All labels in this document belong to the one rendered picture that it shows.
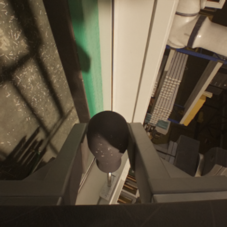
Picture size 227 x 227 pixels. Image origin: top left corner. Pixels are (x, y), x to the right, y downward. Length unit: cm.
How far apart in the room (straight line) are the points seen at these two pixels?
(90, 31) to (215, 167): 34
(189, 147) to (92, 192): 27
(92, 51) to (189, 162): 35
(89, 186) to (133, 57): 23
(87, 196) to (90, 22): 26
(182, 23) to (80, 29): 78
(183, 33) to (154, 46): 73
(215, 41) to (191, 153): 61
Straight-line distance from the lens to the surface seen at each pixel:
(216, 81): 475
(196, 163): 45
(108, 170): 18
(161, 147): 45
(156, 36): 20
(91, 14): 18
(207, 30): 94
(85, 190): 32
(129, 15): 20
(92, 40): 19
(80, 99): 25
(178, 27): 93
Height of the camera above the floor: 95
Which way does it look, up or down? 13 degrees down
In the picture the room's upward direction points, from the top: 110 degrees clockwise
